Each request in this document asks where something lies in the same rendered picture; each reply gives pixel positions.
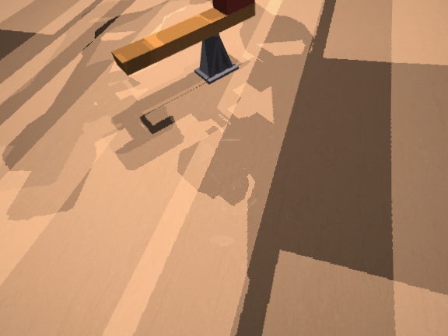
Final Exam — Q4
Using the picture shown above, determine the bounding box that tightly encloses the grey wedge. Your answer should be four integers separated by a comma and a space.
194, 35, 239, 84

